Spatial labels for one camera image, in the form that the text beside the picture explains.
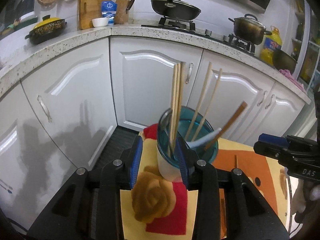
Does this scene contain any white ceramic spoon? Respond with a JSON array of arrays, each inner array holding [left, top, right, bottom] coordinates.
[[186, 128, 221, 149]]

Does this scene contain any metal spoon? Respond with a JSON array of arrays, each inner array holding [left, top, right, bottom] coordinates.
[[157, 108, 174, 160]]

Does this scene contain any right gloved hand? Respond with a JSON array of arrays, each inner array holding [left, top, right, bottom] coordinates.
[[291, 179, 319, 223]]

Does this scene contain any teal rimmed floral utensil holder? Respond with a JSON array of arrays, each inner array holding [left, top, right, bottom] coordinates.
[[156, 106, 221, 182]]

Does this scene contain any yellow orange patterned table mat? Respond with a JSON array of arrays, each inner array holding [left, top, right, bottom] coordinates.
[[120, 123, 291, 240]]

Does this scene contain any pink cloth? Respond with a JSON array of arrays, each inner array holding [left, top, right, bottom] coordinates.
[[279, 69, 306, 93]]

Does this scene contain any dark metal bowl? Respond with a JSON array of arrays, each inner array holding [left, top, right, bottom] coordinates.
[[272, 48, 297, 74]]

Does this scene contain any yellow oil bottle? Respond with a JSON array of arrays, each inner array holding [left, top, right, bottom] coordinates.
[[259, 26, 282, 66]]

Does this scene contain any steel stock pot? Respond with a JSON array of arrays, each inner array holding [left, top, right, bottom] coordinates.
[[229, 14, 272, 45]]

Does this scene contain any black gas stove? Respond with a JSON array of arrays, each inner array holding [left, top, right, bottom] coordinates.
[[142, 16, 255, 56]]

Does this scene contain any small white bowl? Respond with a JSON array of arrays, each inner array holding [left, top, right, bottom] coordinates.
[[92, 17, 109, 28]]

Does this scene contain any black wok with lid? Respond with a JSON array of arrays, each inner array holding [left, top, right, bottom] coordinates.
[[151, 0, 201, 21]]

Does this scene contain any wooden knife block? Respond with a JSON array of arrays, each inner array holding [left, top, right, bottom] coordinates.
[[114, 0, 135, 24]]

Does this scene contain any yellow lid black casserole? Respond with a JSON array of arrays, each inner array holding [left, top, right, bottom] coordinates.
[[25, 15, 67, 45]]

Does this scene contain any wooden cutting board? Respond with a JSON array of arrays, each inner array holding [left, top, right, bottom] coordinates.
[[78, 0, 110, 30]]

